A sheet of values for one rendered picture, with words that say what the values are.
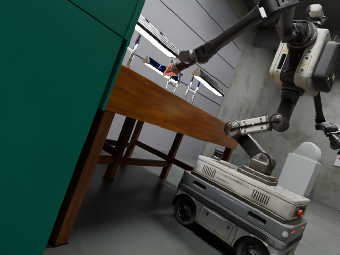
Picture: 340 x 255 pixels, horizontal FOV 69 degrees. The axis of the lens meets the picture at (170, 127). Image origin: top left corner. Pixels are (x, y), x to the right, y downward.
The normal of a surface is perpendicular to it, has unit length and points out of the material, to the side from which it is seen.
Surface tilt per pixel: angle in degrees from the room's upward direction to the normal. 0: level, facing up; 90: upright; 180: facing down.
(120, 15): 90
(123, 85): 90
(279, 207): 90
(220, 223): 90
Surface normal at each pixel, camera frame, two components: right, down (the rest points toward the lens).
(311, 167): -0.64, -0.22
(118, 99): 0.79, 0.32
